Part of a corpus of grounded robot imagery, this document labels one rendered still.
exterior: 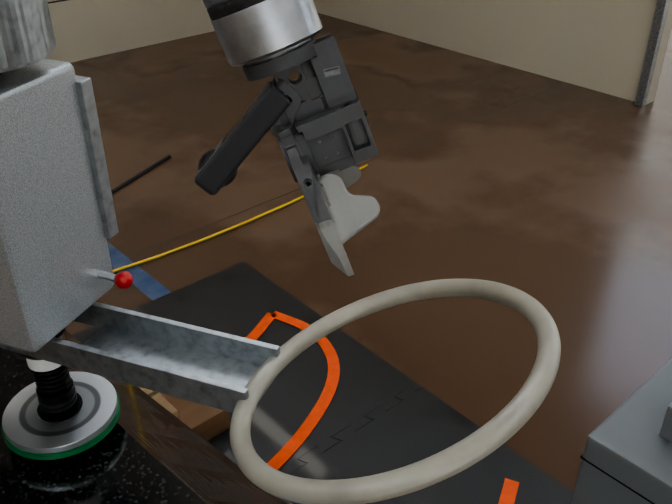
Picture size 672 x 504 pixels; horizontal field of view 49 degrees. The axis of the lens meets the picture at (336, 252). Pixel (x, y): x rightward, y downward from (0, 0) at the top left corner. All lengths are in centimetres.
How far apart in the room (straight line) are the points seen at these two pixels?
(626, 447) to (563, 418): 129
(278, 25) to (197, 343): 76
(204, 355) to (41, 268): 30
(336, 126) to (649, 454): 101
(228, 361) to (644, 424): 80
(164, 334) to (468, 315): 203
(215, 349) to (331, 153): 66
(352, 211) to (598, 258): 310
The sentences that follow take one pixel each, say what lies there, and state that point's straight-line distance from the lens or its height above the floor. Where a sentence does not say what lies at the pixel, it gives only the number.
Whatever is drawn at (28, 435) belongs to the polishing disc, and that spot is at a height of 86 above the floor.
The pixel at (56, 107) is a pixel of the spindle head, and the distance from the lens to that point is 121.
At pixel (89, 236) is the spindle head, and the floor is 123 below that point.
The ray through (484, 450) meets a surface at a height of 123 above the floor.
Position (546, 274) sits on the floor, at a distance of 352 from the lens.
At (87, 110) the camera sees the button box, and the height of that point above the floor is 145.
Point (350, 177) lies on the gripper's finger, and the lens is 77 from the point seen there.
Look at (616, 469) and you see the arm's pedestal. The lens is 151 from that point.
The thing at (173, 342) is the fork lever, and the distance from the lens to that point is 132.
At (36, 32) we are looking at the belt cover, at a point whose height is 159.
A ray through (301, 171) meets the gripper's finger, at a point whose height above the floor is 159.
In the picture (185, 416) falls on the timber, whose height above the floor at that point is 11.
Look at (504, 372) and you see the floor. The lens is 292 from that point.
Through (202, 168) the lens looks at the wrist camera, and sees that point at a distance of 68.
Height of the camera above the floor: 187
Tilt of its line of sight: 32 degrees down
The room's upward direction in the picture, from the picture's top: straight up
